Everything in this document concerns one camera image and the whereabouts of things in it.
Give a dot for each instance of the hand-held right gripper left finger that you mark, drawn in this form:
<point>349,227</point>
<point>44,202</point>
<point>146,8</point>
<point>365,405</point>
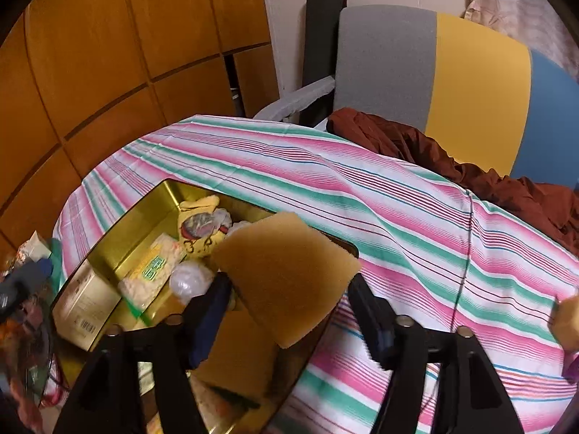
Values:
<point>208,321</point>

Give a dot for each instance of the wooden wardrobe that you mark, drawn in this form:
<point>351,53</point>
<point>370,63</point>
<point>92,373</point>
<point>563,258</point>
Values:
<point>113,54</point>

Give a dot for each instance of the purple wrapper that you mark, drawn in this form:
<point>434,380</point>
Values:
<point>573,368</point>

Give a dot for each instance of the pale yellow snack packet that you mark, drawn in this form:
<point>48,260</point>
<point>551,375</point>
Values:
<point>199,230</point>

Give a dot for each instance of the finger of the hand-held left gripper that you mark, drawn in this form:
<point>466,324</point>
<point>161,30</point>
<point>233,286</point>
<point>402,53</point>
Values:
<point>25,282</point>

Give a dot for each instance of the grey yellow blue chair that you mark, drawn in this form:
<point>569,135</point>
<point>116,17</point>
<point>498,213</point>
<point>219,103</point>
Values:
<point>475,90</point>

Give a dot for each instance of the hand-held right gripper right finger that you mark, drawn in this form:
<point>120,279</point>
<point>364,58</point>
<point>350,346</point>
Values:
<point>372,321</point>

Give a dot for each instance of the green cracker packet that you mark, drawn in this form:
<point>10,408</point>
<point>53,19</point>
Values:
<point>151,275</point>

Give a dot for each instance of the black rolled mat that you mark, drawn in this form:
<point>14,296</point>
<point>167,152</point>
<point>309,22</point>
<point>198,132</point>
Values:
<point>321,45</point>

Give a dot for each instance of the gold tin box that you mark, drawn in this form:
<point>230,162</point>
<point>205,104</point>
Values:
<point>126,226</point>

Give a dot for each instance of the beige paper packet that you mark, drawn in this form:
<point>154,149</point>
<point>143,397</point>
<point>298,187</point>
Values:
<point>36,246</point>

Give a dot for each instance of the clear plastic packet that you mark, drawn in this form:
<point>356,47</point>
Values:
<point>190,280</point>

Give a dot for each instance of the striped pink green sheet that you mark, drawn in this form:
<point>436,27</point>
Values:
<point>384,199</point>

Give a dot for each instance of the rust brown cloth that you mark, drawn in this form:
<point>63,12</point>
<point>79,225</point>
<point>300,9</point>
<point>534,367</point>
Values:
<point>497,185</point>

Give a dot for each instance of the beige carton box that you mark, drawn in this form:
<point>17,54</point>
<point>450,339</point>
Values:
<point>86,298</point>

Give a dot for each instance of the pale curtain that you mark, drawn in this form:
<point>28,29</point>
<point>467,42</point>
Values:
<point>520,9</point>

